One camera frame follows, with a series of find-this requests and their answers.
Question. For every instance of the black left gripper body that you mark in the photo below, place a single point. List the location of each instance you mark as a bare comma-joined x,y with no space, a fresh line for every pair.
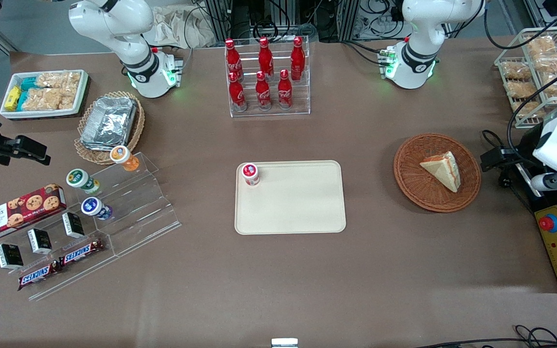
525,146

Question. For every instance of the triangular sandwich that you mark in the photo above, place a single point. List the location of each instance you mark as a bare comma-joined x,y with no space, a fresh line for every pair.
445,171

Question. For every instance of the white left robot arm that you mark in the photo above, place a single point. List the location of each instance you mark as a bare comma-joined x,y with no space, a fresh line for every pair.
421,29

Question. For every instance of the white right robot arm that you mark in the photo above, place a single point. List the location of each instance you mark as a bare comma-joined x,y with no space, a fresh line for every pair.
124,29

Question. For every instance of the oval light wicker basket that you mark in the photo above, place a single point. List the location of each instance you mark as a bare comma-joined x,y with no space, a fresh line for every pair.
90,155

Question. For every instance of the round brown wicker basket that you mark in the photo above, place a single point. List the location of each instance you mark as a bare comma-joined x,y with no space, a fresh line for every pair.
411,179

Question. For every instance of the beige plastic tray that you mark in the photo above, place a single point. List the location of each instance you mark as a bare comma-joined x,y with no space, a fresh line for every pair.
288,208

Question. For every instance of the white rectangular snack box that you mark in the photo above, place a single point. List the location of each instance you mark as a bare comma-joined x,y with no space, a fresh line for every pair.
41,114

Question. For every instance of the teal snack packet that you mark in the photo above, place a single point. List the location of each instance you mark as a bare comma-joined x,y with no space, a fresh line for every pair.
22,100
28,83

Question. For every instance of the clear bag rice crackers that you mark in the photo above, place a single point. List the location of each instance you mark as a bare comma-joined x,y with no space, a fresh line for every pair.
46,98
58,79

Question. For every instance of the yellow snack packet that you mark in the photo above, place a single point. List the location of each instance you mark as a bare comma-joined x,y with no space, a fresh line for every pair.
12,98

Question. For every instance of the red Walkers cookie box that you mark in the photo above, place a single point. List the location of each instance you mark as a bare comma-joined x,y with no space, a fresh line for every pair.
17,212

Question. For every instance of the green lid yogurt cup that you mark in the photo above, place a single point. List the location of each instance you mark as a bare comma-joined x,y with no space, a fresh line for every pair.
80,180

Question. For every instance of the stack of foil trays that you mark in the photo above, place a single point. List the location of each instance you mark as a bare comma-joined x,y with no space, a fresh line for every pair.
108,121

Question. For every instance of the small black box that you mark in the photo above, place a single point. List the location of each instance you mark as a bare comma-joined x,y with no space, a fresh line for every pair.
73,224
10,256
40,240

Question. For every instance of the blue lid yogurt cup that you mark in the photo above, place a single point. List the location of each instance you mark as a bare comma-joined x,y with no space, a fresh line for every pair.
94,208

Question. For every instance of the orange lid yogurt cup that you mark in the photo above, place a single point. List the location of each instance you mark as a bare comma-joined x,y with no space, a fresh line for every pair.
123,157

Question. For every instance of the Snickers bar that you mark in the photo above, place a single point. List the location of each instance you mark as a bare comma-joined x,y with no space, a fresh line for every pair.
81,253
38,276

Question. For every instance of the clear acrylic stepped display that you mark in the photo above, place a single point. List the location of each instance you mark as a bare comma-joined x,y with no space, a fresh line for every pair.
138,208

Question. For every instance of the beige cloth bag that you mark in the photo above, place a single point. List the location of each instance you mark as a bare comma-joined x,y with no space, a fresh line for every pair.
177,26

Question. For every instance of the clear acrylic bottle rack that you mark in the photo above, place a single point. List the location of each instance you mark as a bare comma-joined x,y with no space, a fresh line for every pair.
302,96

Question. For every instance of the red cola bottle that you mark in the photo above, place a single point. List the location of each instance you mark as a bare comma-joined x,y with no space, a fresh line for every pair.
232,58
262,94
265,58
285,92
297,60
237,94

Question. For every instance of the red lid yogurt cup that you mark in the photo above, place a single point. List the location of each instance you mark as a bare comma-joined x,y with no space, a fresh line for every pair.
250,174

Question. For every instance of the aluminium profile frame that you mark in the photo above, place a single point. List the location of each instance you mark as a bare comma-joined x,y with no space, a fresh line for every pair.
532,12

